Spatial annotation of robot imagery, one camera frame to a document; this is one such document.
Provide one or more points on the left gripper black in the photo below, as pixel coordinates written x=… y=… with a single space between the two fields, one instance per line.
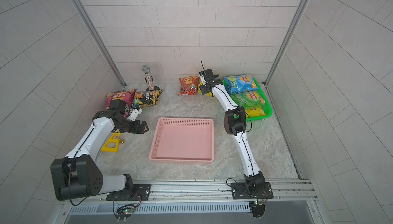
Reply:
x=136 y=128

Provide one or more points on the yellow chips bag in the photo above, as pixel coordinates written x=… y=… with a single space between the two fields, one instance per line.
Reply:
x=202 y=90
x=255 y=112

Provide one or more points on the light blue chips bag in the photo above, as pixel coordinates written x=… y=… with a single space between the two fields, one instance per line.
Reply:
x=240 y=83

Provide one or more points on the green cucumber chips bag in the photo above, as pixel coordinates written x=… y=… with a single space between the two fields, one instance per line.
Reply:
x=249 y=100

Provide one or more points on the pink plastic basket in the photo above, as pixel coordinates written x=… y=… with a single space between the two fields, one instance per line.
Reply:
x=183 y=140

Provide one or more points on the green plastic basket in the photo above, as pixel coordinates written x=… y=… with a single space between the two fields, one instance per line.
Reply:
x=267 y=107

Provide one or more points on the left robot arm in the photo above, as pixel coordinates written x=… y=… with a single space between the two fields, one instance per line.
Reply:
x=77 y=175

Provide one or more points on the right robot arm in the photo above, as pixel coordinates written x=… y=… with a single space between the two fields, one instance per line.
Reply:
x=235 y=125

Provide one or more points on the red chips bag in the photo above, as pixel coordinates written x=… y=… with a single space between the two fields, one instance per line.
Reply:
x=189 y=85

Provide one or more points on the magenta chips bag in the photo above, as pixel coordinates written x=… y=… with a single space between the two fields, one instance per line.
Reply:
x=124 y=95

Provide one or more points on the black snack bag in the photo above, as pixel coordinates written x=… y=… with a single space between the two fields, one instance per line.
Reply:
x=146 y=99

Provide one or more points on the glitter microphone on stand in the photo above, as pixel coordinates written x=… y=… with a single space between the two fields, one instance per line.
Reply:
x=149 y=79

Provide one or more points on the left circuit board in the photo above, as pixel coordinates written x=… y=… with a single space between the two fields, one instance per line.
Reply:
x=122 y=213

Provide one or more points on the circuit board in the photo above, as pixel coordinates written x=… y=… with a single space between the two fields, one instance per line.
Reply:
x=257 y=210
x=122 y=213

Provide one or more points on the right circuit board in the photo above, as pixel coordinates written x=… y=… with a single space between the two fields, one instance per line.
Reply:
x=257 y=210

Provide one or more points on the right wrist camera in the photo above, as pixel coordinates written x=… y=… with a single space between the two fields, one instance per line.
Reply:
x=207 y=76

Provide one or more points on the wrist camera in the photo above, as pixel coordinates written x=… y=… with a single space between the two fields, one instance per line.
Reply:
x=128 y=111
x=207 y=76

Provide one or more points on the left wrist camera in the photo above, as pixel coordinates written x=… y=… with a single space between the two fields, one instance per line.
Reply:
x=128 y=111

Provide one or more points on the yellow plastic triangle frame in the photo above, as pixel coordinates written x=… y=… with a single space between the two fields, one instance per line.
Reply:
x=112 y=144

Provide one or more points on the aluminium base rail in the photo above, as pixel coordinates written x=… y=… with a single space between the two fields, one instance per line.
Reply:
x=226 y=196

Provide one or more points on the left corner aluminium post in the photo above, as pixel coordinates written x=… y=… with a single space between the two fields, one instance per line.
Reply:
x=97 y=39

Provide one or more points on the corner aluminium post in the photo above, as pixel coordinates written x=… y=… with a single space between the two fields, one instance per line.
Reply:
x=97 y=39
x=294 y=23

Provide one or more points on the right corner aluminium post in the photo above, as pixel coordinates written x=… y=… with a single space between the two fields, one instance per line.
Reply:
x=294 y=23

